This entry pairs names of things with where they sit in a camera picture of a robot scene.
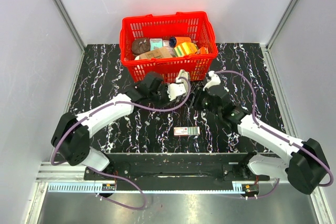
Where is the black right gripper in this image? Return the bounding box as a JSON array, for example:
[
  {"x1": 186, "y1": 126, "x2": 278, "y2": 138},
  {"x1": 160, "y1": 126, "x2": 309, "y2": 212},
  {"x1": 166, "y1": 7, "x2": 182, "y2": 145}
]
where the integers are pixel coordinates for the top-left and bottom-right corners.
[{"x1": 182, "y1": 84, "x2": 221, "y2": 117}]

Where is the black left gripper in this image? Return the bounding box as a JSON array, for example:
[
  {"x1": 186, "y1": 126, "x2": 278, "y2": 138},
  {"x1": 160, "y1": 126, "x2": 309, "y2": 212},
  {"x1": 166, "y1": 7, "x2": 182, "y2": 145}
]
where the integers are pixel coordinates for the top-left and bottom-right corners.
[{"x1": 149, "y1": 83, "x2": 177, "y2": 111}]

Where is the beige stapler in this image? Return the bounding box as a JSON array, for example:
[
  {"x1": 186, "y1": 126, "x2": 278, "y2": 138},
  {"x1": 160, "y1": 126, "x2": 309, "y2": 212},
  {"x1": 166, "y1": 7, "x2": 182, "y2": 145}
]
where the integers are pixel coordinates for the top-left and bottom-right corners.
[{"x1": 175, "y1": 69, "x2": 190, "y2": 97}]

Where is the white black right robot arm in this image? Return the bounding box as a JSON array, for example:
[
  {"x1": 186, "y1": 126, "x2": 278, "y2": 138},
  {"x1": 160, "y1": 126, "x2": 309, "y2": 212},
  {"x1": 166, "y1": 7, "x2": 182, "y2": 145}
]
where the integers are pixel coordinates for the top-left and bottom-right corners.
[{"x1": 192, "y1": 86, "x2": 330, "y2": 195}]

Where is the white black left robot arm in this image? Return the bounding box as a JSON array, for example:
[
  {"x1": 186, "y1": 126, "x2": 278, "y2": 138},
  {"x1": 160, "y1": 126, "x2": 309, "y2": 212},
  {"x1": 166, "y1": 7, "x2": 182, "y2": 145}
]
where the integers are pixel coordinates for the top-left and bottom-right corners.
[{"x1": 51, "y1": 72, "x2": 169, "y2": 180}]

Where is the staple box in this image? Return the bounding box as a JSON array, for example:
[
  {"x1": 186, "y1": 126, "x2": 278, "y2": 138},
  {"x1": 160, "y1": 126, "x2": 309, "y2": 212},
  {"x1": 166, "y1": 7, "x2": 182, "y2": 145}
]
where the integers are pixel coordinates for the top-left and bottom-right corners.
[{"x1": 174, "y1": 126, "x2": 200, "y2": 136}]

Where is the cardboard box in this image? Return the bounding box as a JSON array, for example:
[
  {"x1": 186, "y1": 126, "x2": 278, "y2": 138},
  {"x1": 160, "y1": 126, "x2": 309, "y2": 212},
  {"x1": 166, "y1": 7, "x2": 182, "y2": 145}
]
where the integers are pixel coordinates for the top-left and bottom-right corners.
[{"x1": 135, "y1": 47, "x2": 175, "y2": 60}]

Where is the teal small box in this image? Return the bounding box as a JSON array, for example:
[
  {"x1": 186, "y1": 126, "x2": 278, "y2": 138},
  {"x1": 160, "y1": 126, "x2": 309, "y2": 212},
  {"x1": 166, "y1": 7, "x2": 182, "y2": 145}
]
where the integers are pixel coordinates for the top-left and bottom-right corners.
[{"x1": 150, "y1": 38, "x2": 163, "y2": 51}]

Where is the brown round item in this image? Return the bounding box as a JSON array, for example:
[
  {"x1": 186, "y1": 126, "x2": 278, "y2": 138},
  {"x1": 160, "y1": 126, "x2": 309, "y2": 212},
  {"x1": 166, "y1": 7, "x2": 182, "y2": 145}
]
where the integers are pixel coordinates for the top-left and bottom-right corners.
[{"x1": 131, "y1": 37, "x2": 151, "y2": 56}]

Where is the orange packet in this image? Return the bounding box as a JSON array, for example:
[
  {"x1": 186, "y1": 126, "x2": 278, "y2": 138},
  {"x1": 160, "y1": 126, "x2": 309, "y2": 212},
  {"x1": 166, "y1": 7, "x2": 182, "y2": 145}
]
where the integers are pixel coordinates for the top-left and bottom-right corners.
[{"x1": 195, "y1": 47, "x2": 208, "y2": 55}]

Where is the yellow green striped box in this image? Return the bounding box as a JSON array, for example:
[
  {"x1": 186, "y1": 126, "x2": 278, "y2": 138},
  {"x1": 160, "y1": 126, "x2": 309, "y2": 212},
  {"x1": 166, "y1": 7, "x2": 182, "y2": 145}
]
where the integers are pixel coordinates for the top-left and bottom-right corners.
[{"x1": 174, "y1": 42, "x2": 198, "y2": 57}]

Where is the orange cylinder can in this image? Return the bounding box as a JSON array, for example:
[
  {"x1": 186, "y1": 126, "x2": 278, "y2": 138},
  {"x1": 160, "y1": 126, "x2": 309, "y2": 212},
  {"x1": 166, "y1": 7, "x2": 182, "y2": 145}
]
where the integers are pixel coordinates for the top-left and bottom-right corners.
[{"x1": 169, "y1": 36, "x2": 192, "y2": 48}]

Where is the red plastic basket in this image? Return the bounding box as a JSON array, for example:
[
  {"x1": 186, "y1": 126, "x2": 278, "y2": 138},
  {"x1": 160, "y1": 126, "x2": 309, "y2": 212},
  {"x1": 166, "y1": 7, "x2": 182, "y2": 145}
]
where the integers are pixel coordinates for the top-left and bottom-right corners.
[{"x1": 119, "y1": 12, "x2": 218, "y2": 82}]

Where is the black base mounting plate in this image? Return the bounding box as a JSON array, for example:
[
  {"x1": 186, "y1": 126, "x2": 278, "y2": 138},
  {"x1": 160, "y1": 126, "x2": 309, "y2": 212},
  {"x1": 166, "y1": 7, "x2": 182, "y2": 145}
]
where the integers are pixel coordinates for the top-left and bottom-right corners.
[{"x1": 85, "y1": 162, "x2": 269, "y2": 181}]

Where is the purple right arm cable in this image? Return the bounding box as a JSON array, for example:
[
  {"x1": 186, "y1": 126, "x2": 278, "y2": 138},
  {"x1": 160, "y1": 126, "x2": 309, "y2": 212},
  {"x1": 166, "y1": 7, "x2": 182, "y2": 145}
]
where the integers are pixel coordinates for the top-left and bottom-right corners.
[{"x1": 214, "y1": 70, "x2": 331, "y2": 200}]

